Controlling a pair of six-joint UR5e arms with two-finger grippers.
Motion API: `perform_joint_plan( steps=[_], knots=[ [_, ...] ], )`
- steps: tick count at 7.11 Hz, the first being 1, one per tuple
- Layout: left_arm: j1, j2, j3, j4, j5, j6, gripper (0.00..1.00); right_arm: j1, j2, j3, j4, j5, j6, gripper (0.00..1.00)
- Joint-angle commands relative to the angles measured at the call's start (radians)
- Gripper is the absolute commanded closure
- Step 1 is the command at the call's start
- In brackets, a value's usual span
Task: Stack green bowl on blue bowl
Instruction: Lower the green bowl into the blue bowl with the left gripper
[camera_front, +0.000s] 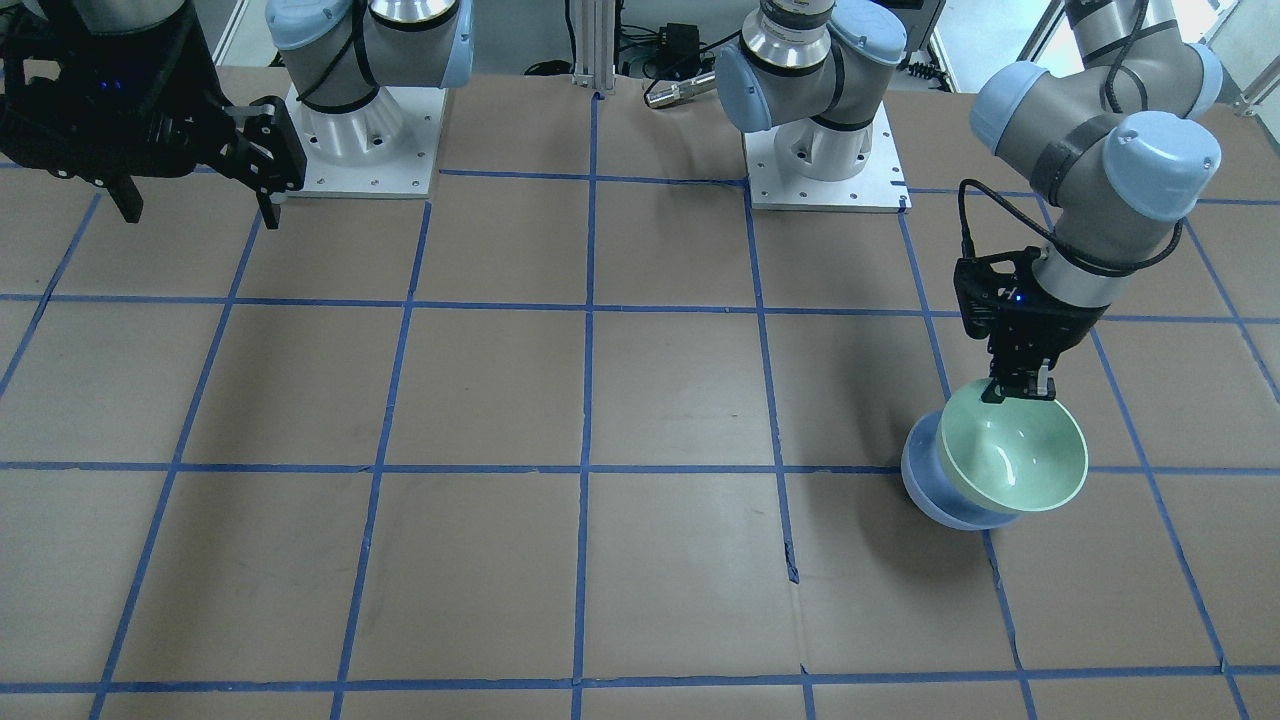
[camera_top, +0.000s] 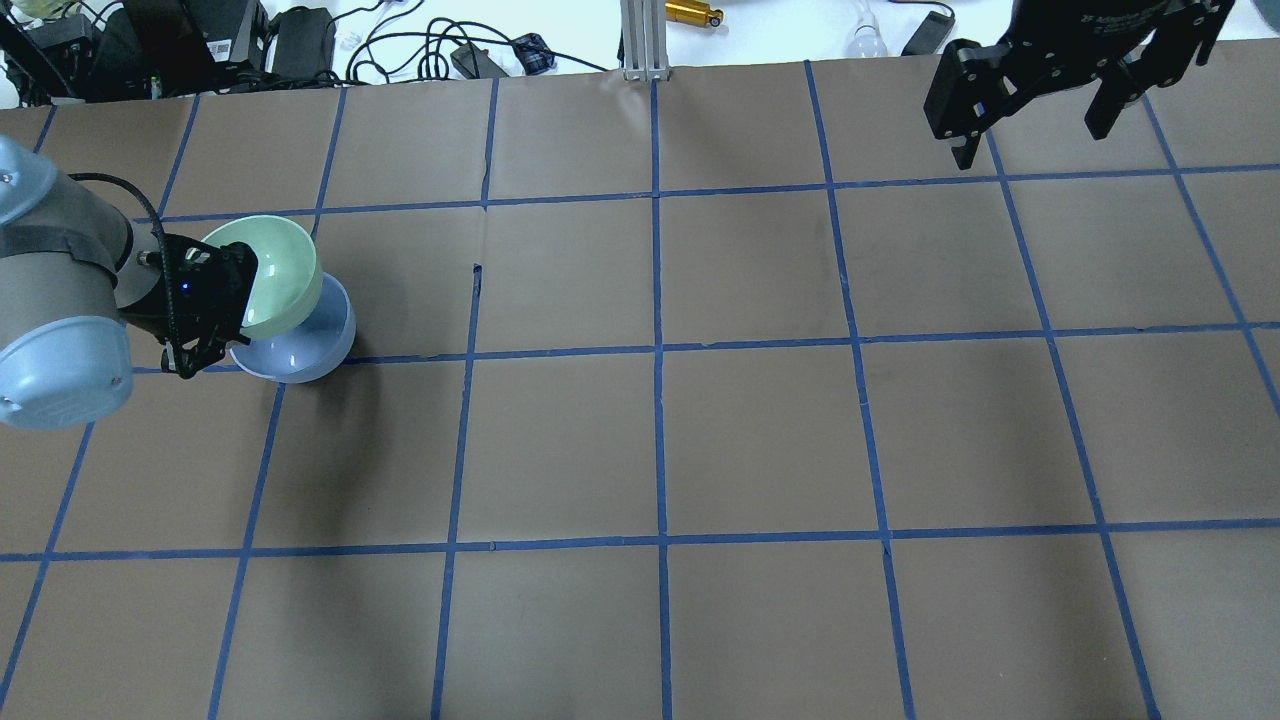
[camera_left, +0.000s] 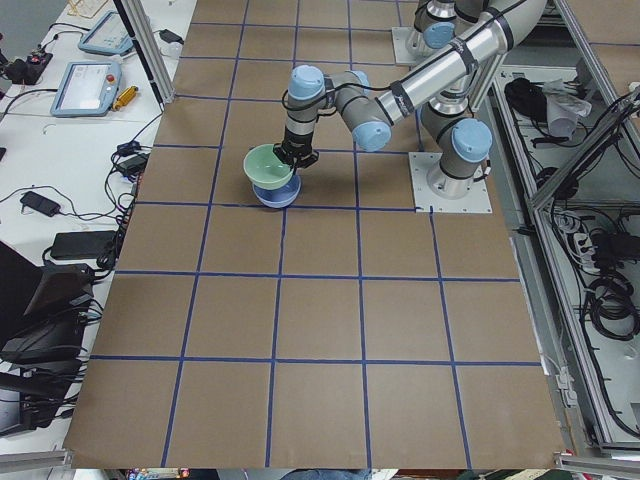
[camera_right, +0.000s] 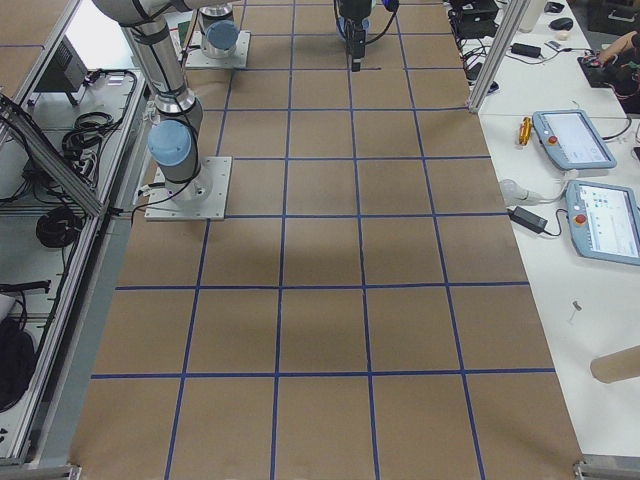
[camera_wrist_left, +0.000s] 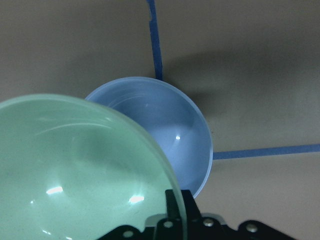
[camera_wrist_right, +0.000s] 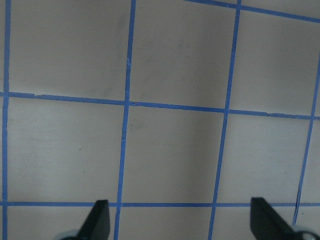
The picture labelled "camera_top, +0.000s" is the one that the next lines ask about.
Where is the blue bowl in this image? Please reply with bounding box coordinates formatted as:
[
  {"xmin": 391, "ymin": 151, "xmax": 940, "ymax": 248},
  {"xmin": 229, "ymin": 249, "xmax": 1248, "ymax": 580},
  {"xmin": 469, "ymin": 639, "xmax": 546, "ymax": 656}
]
[{"xmin": 230, "ymin": 273, "xmax": 357, "ymax": 384}]

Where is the black power adapter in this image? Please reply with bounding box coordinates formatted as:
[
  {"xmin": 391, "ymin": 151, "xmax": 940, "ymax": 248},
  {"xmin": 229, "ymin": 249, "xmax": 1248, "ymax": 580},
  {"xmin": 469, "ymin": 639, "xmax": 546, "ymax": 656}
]
[{"xmin": 900, "ymin": 10, "xmax": 956, "ymax": 56}]

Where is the yellow brass tool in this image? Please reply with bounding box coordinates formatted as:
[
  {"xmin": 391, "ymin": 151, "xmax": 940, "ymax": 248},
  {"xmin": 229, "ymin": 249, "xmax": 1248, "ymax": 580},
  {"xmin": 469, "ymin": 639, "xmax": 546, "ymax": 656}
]
[{"xmin": 664, "ymin": 0, "xmax": 724, "ymax": 28}]

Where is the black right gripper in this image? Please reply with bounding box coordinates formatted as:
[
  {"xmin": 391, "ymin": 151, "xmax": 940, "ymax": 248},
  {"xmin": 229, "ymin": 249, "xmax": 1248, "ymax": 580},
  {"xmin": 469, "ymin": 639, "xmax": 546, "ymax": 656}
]
[{"xmin": 923, "ymin": 1, "xmax": 1235, "ymax": 170}]

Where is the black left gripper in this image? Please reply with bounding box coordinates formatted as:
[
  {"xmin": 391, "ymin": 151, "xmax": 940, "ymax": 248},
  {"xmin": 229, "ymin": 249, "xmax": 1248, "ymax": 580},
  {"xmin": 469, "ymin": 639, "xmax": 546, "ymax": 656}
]
[{"xmin": 120, "ymin": 232, "xmax": 257, "ymax": 380}]

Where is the green bowl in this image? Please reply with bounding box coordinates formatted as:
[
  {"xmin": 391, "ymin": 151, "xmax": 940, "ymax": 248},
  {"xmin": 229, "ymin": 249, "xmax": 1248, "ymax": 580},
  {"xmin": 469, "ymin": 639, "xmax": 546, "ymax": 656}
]
[{"xmin": 204, "ymin": 215, "xmax": 323, "ymax": 341}]

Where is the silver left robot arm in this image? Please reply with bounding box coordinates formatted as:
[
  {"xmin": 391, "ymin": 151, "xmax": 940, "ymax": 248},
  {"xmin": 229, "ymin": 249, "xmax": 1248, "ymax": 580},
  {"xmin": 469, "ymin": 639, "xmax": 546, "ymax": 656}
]
[{"xmin": 3, "ymin": 137, "xmax": 357, "ymax": 430}]

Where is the aluminium frame post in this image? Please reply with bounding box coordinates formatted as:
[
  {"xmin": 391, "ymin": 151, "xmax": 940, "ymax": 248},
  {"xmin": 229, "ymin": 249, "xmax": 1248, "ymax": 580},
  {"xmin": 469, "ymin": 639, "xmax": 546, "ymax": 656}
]
[{"xmin": 620, "ymin": 0, "xmax": 671, "ymax": 82}]

